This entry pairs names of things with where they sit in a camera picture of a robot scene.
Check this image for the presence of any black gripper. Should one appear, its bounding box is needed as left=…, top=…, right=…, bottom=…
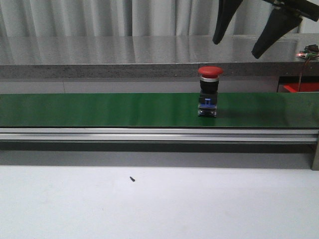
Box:
left=212, top=0, right=319, bottom=59

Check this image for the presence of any small green circuit board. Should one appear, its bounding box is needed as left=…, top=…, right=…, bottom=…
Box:
left=296, top=51, right=319, bottom=60

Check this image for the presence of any red plastic tray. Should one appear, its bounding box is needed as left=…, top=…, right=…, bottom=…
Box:
left=283, top=83, right=319, bottom=93

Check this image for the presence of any green conveyor belt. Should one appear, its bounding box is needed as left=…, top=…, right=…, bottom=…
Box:
left=0, top=93, right=319, bottom=128

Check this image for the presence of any grey stone counter shelf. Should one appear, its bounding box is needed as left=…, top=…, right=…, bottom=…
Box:
left=0, top=33, right=319, bottom=79

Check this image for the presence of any grey white curtain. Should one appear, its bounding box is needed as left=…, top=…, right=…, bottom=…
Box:
left=0, top=0, right=319, bottom=38

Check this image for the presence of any aluminium conveyor frame rail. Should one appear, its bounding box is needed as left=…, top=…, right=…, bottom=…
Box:
left=0, top=128, right=319, bottom=170

